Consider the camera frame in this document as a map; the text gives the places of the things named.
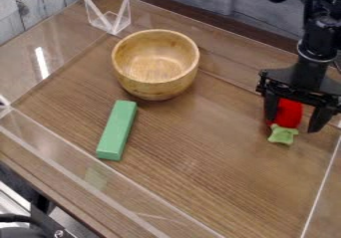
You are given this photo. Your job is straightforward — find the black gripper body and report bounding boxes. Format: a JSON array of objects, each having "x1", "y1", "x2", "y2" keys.
[{"x1": 255, "y1": 66, "x2": 341, "y2": 114}]

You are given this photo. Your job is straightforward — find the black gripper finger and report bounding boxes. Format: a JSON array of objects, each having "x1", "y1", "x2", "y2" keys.
[
  {"x1": 308, "y1": 107, "x2": 333, "y2": 133},
  {"x1": 263, "y1": 92, "x2": 279, "y2": 120}
]

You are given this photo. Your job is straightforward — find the red plush strawberry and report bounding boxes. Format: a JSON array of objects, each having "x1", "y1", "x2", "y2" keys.
[{"x1": 266, "y1": 99, "x2": 304, "y2": 145}]

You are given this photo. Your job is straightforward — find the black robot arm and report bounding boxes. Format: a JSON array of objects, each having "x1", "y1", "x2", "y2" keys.
[{"x1": 255, "y1": 0, "x2": 341, "y2": 132}]

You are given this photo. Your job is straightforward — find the wooden bowl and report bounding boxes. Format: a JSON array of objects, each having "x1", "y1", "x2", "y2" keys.
[{"x1": 111, "y1": 29, "x2": 199, "y2": 101}]

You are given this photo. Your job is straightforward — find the green rectangular block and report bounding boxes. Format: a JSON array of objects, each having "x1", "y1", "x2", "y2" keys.
[{"x1": 96, "y1": 101, "x2": 138, "y2": 161}]

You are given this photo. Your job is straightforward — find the black equipment lower left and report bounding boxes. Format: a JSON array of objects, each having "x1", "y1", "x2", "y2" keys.
[{"x1": 0, "y1": 206, "x2": 79, "y2": 238}]

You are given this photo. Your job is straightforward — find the clear acrylic tray wall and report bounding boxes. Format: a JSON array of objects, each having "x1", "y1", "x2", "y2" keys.
[{"x1": 0, "y1": 0, "x2": 341, "y2": 238}]

